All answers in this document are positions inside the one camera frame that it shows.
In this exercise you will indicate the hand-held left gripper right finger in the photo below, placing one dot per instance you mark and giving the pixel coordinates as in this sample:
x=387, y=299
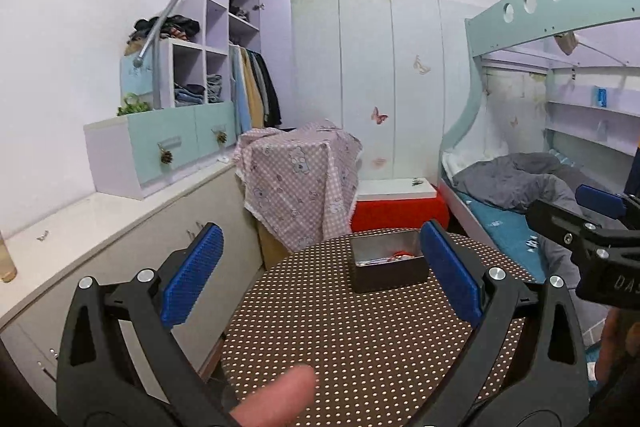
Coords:
x=450, y=272

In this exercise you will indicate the pine cone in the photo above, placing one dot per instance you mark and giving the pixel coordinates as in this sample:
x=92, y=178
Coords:
x=166, y=157
x=221, y=138

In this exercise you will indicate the folded grey jeans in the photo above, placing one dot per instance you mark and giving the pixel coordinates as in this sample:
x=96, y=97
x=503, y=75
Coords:
x=214, y=89

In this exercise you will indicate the teal drawer unit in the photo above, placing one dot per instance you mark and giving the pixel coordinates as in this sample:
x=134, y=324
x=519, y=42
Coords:
x=165, y=142

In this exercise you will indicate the grey blanket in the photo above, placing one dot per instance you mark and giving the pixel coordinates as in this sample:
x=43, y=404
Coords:
x=510, y=179

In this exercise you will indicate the cream long cabinet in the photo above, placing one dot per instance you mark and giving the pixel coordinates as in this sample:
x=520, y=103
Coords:
x=125, y=227

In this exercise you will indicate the curved metal handrail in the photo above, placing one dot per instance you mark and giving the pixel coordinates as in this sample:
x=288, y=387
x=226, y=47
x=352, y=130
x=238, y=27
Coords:
x=157, y=72

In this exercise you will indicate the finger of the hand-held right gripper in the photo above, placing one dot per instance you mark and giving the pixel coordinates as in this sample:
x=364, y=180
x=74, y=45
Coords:
x=557, y=224
x=597, y=202

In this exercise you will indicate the small metal trinket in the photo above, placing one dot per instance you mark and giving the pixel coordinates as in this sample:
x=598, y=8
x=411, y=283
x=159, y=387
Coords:
x=416, y=182

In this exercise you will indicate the beige butterfly wall sticker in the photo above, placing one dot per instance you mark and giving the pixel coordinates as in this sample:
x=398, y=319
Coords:
x=421, y=65

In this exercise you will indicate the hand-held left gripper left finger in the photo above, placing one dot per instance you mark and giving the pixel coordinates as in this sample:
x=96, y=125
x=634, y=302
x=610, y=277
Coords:
x=192, y=277

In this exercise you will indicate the red storage bench white lid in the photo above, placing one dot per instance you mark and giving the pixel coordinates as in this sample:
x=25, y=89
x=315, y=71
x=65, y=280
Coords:
x=400, y=207

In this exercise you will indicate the black hanging coat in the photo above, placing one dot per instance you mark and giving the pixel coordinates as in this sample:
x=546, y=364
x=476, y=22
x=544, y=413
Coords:
x=272, y=92

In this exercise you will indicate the pink butterfly wall sticker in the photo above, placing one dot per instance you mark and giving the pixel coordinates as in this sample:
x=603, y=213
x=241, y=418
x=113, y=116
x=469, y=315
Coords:
x=379, y=115

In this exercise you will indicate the teal bunk bed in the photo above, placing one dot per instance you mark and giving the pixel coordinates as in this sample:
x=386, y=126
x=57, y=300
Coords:
x=525, y=22

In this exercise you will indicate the faint pink butterfly sticker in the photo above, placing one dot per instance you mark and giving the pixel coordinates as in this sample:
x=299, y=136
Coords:
x=378, y=162

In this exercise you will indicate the cardboard box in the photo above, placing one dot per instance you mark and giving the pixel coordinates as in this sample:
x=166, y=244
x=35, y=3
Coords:
x=270, y=242

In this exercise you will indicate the small blue box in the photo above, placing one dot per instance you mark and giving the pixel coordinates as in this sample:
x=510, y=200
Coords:
x=600, y=97

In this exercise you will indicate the yellowish bottle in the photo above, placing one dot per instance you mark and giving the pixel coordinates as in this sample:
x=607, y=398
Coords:
x=7, y=259

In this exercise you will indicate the pink checked bear cloth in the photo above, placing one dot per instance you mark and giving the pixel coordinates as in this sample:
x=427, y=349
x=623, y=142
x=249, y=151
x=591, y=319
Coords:
x=295, y=177

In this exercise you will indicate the purple shelf unit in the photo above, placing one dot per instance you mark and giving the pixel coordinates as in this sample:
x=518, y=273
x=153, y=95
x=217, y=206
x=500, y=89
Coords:
x=220, y=27

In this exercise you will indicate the brown polka-dot tablecloth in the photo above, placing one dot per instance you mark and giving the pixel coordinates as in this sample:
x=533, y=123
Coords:
x=360, y=347

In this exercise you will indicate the person's left hand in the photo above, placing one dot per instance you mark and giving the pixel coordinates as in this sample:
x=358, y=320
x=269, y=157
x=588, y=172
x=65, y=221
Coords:
x=280, y=392

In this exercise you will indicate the folded blue jeans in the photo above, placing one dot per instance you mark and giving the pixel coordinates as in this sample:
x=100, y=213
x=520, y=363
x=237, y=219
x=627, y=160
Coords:
x=190, y=96

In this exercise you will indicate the small hair clip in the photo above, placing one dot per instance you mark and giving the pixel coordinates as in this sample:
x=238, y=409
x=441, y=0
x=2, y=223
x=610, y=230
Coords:
x=43, y=235

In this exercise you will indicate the silver metal tin box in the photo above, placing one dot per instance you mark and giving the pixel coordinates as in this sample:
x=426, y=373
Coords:
x=385, y=277

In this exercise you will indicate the person's right hand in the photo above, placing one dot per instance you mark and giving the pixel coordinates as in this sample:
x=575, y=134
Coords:
x=610, y=347

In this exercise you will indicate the light blue hanging shirt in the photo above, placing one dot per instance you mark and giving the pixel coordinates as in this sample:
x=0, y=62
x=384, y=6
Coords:
x=241, y=92

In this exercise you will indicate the pile of dark clothes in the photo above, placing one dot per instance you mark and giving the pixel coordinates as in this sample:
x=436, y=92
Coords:
x=172, y=29

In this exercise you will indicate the white wardrobe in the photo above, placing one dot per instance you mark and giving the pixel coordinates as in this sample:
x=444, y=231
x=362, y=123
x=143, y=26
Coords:
x=365, y=72

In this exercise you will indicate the blue bed sheet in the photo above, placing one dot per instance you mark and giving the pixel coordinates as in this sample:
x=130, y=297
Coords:
x=505, y=232

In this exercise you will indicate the green plant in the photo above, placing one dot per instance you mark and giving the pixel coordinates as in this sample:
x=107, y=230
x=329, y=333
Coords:
x=135, y=105

